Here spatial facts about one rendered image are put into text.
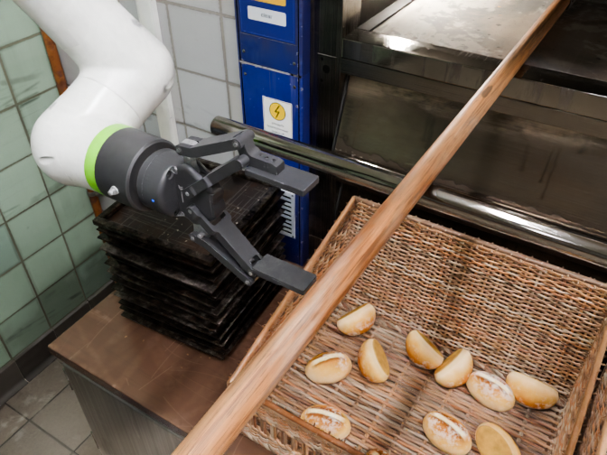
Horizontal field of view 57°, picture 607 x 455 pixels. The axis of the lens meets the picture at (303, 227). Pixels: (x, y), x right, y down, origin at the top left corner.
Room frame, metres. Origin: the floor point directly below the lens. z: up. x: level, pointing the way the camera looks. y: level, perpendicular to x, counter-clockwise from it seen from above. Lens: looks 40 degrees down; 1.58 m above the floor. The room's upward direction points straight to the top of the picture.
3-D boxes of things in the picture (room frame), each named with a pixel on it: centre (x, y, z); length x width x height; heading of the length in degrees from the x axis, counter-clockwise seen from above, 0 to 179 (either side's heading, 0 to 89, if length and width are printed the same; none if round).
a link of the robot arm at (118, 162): (0.58, 0.20, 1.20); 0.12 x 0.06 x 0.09; 148
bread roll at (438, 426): (0.57, -0.27, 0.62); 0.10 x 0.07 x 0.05; 46
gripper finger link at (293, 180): (0.47, 0.02, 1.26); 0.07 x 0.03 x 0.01; 58
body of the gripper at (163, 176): (0.54, 0.13, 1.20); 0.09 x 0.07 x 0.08; 58
